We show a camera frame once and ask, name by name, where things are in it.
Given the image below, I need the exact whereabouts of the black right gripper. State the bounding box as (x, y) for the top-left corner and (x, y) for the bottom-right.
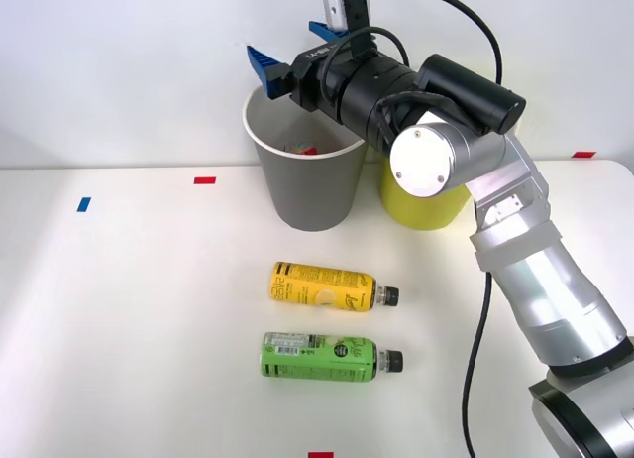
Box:
(246, 20), (355, 117)

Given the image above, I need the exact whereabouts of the red drink can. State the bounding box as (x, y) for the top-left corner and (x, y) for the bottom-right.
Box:
(281, 139), (319, 157)

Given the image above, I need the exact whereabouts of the grey plastic waste bin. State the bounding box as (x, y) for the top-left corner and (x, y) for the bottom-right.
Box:
(242, 84), (370, 233)

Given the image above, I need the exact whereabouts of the yellow-green plastic waste bin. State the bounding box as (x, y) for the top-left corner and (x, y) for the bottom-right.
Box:
(378, 148), (473, 233)

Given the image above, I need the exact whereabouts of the yellow label plastic bottle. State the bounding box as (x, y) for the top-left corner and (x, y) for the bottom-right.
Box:
(267, 261), (400, 313)

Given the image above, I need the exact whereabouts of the green label plastic bottle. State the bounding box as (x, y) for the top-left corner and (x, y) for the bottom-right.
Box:
(260, 331), (404, 384)

